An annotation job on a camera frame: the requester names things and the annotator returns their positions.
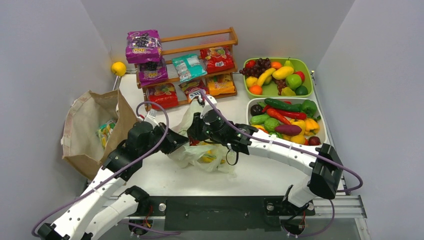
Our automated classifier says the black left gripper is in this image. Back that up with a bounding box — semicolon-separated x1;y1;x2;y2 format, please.
140;122;190;159

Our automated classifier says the pale green plastic grocery bag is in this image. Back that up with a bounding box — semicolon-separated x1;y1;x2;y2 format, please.
168;100;236;174

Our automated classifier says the yellow banana bunch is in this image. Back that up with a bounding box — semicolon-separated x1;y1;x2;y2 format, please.
198;150;225;164

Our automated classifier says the green Fox's candy bag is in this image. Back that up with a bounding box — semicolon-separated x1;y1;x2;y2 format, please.
95;119;117;149

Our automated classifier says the purple toy sweet potato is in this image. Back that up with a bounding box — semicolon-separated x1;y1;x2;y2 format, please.
274;124;302;136

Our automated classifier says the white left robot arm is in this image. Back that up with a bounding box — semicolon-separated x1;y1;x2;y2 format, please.
32;121;189;240

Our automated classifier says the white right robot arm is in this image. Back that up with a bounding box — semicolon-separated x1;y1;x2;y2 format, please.
187;109;343;215

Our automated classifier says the orange candy bag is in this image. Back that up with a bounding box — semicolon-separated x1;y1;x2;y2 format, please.
205;74;236;96

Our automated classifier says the red Fox's candy bag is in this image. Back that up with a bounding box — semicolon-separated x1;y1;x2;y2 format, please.
179;79;209;104

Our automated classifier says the red candy bag bottom shelf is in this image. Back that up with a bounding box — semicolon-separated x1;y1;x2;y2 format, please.
146;83;179;109

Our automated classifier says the red candy bag shelf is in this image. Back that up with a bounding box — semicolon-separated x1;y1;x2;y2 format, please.
200;46;235;74
146;83;179;109

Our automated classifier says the brown paper bag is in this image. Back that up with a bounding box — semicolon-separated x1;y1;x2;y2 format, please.
61;90;137;180

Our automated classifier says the purple candy bag middle shelf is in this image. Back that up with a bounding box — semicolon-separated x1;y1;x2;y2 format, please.
137;58;169;87

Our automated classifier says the red candy bag middle shelf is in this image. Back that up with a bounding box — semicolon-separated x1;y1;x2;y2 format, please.
200;46;235;74

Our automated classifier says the purple grape candy bag top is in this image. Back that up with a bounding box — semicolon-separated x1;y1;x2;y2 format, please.
125;29;162;64

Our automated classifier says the dark toy eggplant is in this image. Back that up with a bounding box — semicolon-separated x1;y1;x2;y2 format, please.
249;104;263;117

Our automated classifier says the light green toy gourd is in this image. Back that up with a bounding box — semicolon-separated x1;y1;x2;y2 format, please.
249;114;270;125

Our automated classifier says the orange toy fruit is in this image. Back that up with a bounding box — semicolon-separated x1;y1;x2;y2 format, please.
248;85;263;95

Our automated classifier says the light green toy cabbage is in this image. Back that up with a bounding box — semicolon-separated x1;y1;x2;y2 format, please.
263;117;281;132

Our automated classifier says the wooden snack shelf rack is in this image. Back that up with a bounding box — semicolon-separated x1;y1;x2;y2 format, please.
125;27;238;108

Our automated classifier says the teal white snack packet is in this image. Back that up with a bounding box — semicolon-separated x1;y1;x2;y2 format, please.
171;54;208;83

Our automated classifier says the dark red grape bunch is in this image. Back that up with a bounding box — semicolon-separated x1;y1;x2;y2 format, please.
239;58;271;78

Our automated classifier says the green toy cucumber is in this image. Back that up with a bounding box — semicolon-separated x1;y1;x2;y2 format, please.
264;98;301;112

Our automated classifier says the red toy chili pepper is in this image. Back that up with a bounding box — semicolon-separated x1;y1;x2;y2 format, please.
265;108;307;125

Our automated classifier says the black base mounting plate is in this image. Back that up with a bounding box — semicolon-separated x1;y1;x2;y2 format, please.
132;196;295;232

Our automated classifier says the green apple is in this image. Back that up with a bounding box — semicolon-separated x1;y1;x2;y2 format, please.
285;74;303;90

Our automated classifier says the green bell pepper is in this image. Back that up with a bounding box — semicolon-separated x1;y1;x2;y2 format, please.
300;99;318;118

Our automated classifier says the green fruit basket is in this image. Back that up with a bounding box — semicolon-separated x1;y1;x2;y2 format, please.
243;57;314;99

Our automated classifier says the white vegetable basket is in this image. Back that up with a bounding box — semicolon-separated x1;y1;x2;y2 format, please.
246;97;330;144

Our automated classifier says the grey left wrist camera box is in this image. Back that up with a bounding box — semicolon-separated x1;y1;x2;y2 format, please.
143;109;159;127

